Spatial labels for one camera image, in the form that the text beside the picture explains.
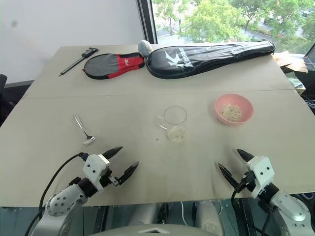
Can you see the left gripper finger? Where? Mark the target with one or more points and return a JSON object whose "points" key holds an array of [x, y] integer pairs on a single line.
{"points": [[129, 172], [113, 151]]}

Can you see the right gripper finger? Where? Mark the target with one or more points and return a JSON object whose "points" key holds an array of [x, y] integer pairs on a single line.
{"points": [[246, 156], [229, 174]]}

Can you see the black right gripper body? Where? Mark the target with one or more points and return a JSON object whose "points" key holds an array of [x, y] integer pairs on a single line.
{"points": [[248, 183]]}

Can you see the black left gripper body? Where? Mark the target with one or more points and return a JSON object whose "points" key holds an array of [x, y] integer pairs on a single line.
{"points": [[107, 178]]}

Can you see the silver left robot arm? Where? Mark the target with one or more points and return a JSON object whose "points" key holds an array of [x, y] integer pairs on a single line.
{"points": [[64, 199]]}

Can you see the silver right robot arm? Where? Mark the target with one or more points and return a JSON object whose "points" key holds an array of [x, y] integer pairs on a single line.
{"points": [[288, 205]]}

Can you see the metal spoon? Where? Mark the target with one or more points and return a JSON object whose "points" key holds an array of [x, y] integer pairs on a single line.
{"points": [[88, 140]]}

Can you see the silver robot torso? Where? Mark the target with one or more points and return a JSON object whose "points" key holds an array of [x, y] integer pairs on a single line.
{"points": [[147, 218]]}

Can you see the pink bowl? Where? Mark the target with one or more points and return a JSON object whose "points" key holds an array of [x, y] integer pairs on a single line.
{"points": [[243, 102]]}

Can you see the clear glass mug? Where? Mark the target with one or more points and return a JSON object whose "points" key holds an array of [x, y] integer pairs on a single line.
{"points": [[175, 115]]}

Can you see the red and grey paddle cover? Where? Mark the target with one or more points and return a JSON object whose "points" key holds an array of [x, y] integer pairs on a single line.
{"points": [[108, 66]]}

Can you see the metal vernier caliper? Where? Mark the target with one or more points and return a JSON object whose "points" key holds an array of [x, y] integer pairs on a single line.
{"points": [[75, 62]]}

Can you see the brown cardboard sheets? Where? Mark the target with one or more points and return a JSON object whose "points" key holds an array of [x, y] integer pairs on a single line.
{"points": [[291, 61]]}

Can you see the black racket bag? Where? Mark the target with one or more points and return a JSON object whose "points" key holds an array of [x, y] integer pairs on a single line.
{"points": [[209, 57]]}

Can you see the grey white round object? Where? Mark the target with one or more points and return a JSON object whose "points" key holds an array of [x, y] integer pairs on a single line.
{"points": [[144, 47]]}

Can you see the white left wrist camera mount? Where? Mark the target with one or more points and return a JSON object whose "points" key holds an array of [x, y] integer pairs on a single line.
{"points": [[93, 169]]}

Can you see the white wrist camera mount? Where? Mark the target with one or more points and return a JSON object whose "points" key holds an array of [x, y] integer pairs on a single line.
{"points": [[93, 169], [262, 172]]}

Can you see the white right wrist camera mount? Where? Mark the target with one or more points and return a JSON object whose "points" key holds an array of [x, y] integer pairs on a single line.
{"points": [[262, 172]]}

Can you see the black window frame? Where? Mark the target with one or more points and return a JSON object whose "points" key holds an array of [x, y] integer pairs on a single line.
{"points": [[147, 19]]}

